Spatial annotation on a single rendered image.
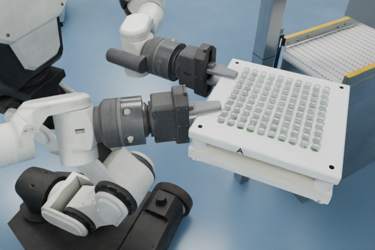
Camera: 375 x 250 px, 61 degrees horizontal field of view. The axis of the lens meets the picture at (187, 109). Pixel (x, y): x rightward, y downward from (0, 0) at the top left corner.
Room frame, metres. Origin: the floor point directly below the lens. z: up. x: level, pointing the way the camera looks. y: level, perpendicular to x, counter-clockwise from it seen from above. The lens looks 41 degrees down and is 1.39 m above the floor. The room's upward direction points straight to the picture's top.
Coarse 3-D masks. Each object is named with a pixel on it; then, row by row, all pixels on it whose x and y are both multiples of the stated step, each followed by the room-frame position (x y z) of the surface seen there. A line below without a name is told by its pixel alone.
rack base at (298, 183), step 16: (208, 144) 0.39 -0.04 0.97; (208, 160) 0.36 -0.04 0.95; (224, 160) 0.35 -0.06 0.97; (240, 160) 0.35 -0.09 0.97; (256, 160) 0.35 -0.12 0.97; (256, 176) 0.33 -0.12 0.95; (272, 176) 0.32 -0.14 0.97; (288, 176) 0.32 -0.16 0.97; (304, 176) 0.32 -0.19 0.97; (304, 192) 0.30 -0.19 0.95; (320, 192) 0.29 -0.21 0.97
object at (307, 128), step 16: (272, 80) 0.51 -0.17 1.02; (240, 96) 0.46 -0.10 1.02; (256, 96) 0.46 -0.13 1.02; (272, 96) 0.46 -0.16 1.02; (304, 96) 0.46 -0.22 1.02; (256, 112) 0.42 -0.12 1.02; (288, 112) 0.41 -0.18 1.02; (304, 112) 0.41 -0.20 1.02; (272, 128) 0.38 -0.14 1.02; (288, 128) 0.37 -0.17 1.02; (304, 128) 0.38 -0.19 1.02
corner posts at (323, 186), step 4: (192, 140) 0.38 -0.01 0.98; (196, 140) 0.38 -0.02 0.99; (192, 144) 0.38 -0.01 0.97; (196, 144) 0.37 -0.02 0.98; (200, 144) 0.37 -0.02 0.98; (204, 144) 0.38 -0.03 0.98; (196, 148) 0.37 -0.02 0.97; (200, 148) 0.37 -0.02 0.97; (204, 148) 0.38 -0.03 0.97; (316, 180) 0.30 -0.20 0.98; (320, 180) 0.30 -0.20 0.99; (316, 184) 0.30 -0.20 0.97; (320, 184) 0.29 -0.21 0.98; (324, 184) 0.29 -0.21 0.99; (328, 184) 0.29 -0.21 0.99; (332, 184) 0.29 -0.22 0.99; (316, 188) 0.30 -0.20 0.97; (320, 188) 0.29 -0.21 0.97; (324, 188) 0.29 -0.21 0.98; (328, 188) 0.29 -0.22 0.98; (324, 192) 0.29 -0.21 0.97
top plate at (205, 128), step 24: (240, 72) 0.55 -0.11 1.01; (288, 72) 0.55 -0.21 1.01; (216, 96) 0.47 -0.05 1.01; (288, 96) 0.47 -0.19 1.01; (336, 96) 0.47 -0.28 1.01; (216, 120) 0.40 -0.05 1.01; (336, 120) 0.40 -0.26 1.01; (216, 144) 0.36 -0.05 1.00; (240, 144) 0.35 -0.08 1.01; (264, 144) 0.35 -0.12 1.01; (288, 144) 0.35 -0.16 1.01; (336, 144) 0.35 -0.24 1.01; (288, 168) 0.31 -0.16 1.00; (312, 168) 0.30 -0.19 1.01; (336, 168) 0.30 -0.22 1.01
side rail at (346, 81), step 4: (364, 72) 0.81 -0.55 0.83; (368, 72) 0.82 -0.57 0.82; (372, 72) 0.84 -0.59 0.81; (344, 76) 0.79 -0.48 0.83; (356, 76) 0.80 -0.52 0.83; (360, 76) 0.81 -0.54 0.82; (364, 76) 0.82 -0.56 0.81; (344, 80) 0.79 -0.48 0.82; (348, 80) 0.78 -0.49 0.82; (352, 80) 0.79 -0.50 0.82; (356, 80) 0.80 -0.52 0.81; (348, 84) 0.78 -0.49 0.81
